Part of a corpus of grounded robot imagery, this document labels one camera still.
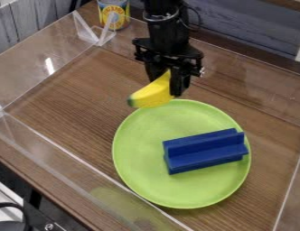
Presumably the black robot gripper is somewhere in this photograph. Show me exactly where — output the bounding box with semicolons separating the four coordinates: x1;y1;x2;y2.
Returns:
132;16;205;97

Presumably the yellow toy banana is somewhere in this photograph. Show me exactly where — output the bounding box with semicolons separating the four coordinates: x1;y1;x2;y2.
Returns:
128;70;175;108

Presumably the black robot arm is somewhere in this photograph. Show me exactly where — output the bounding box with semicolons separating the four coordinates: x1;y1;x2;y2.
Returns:
132;0;205;97

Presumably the green round plate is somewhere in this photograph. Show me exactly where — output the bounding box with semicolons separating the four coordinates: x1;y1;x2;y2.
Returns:
112;99;252;209

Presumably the yellow and blue can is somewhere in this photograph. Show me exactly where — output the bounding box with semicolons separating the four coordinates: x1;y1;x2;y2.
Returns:
97;0;132;30

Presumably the blue T-shaped block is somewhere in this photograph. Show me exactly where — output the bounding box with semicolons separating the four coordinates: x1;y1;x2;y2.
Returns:
163;128;250;174

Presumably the black cable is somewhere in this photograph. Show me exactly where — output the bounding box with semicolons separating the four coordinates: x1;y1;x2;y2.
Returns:
0;201;30;231

